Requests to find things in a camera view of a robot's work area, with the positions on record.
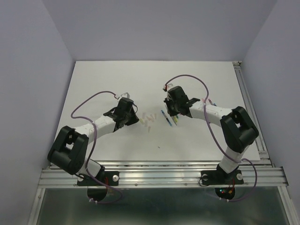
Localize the blue green pen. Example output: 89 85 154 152
160 110 173 127

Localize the yellow pen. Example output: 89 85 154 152
172 116 178 125

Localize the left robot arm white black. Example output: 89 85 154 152
47 97 139 185

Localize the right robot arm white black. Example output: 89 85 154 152
164 86 259 183

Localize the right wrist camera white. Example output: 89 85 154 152
163 83 174 92

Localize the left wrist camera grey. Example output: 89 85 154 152
114 92 130 99

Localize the aluminium front rail frame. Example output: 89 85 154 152
28 158 291 225

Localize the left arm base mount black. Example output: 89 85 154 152
75 160 123 204

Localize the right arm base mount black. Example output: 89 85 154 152
198 166 244 201

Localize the aluminium right side rail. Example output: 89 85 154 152
232 61 274 167

